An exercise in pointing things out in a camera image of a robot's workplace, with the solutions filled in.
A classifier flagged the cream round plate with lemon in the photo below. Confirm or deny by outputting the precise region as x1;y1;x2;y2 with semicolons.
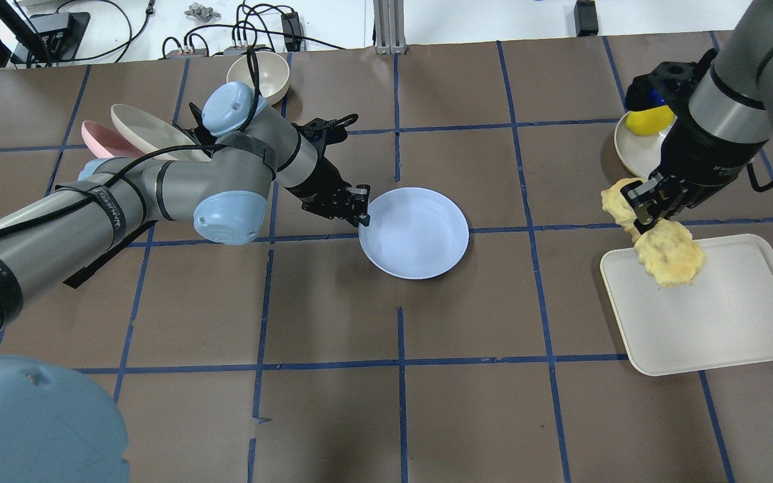
613;112;674;178

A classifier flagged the light blue plate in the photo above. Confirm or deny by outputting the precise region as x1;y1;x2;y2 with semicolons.
358;187;470;279

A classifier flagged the black dish rack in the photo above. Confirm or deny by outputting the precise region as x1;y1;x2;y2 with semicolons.
62;102;217;288

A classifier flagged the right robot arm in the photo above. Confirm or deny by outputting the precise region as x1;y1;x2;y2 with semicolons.
621;1;773;233

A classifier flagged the pink plate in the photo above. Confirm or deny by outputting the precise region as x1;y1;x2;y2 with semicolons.
81;120;145;159

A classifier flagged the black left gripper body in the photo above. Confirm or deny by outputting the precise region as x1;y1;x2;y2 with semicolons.
286;156;361;218

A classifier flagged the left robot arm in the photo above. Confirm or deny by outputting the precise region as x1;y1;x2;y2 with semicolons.
0;82;370;482

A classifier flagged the aluminium frame post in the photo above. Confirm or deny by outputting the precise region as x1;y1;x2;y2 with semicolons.
373;0;407;55

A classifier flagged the cream rectangular tray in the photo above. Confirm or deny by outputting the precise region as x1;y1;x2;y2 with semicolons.
599;233;773;376

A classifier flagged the yellow bread roll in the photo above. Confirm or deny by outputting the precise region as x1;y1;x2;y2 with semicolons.
601;177;707;287

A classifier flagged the black power adapter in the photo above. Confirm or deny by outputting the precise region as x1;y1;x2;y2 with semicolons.
573;0;599;38

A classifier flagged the cream bowl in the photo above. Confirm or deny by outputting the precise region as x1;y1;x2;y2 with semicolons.
225;51;291;106

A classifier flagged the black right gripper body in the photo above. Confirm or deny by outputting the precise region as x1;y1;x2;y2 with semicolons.
654;114;746;218

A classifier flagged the yellow lemon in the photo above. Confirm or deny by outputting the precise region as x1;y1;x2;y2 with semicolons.
625;106;676;136

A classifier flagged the cream plate in rack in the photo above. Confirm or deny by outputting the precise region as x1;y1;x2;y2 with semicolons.
110;103;194;153

